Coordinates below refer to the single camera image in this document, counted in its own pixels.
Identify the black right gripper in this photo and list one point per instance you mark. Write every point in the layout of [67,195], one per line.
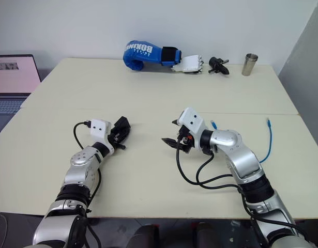
[185,140]

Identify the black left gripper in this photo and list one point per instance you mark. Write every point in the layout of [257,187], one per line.
[114,138]

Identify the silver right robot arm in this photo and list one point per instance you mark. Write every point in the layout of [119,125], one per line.
[241,160]

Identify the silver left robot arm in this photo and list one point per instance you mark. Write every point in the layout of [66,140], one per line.
[79,168]

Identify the white robotic hand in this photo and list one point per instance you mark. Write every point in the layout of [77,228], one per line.
[191,64]

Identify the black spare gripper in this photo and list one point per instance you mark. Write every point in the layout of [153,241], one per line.
[217,65]

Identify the blue boxing glove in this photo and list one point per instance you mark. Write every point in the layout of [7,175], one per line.
[145,55]

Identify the metal cup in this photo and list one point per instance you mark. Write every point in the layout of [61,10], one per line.
[249,64]

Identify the open laptop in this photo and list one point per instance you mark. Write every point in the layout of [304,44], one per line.
[11,77]

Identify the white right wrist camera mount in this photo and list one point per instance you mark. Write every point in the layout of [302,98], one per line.
[191,121]

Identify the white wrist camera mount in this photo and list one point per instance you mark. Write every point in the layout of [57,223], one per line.
[98,127]
[191,121]

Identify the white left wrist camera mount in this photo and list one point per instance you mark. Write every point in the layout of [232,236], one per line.
[98,127]

